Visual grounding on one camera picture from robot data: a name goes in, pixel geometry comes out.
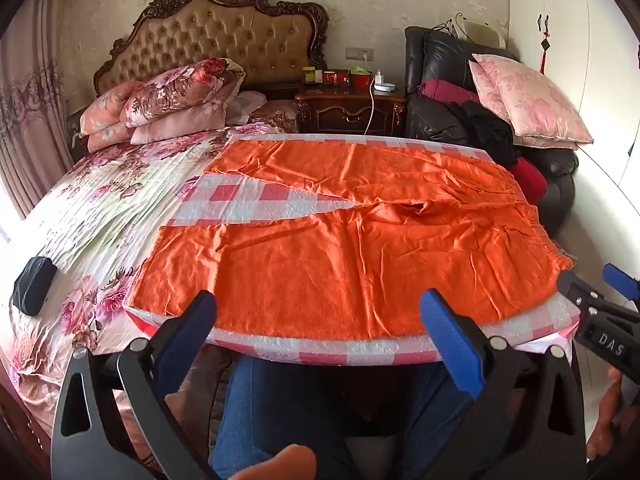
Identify orange pants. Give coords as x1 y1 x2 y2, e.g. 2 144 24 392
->
129 138 572 340

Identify right hand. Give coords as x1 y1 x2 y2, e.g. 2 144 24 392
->
586 367 638 460

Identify red folded cloth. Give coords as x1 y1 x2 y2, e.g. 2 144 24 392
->
509 157 548 205

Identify blue jeans legs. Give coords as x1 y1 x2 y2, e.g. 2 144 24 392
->
209 356 473 479

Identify black pouch on bed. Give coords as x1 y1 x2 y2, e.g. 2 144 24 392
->
11 256 58 316

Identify floral bed sheet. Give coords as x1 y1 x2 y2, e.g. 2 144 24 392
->
0 122 281 436

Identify pink floral pillow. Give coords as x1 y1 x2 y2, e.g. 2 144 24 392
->
469 53 593 150

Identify black garment on armchair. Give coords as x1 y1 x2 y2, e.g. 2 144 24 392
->
446 100 518 169

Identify red white checkered tablecloth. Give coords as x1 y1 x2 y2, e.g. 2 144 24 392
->
122 132 582 366

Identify black leather armchair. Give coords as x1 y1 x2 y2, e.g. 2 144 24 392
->
405 25 578 236

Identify maroon cushion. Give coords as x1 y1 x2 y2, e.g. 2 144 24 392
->
418 78 480 105

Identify pink curtain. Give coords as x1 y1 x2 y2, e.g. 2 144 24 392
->
1 0 73 218

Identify white round device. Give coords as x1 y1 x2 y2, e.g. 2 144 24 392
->
373 82 396 93

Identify folded floral quilt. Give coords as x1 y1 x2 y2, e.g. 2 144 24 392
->
79 58 245 153

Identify small pink bed pillow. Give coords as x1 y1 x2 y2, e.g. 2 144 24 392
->
226 91 298 134

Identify red cup green lid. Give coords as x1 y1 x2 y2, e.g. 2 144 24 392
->
349 66 373 89

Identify dark wooden nightstand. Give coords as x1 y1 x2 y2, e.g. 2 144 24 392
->
295 86 407 138

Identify red tin box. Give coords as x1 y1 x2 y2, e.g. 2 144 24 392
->
322 70 350 87

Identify yellow jar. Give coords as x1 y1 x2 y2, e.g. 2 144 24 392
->
303 66 316 84

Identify tufted beige wooden headboard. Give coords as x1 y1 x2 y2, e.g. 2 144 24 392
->
93 0 329 96

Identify white charging cable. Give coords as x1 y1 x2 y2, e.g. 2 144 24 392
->
363 56 378 137

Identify wall power socket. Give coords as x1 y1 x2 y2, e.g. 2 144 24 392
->
345 47 374 62

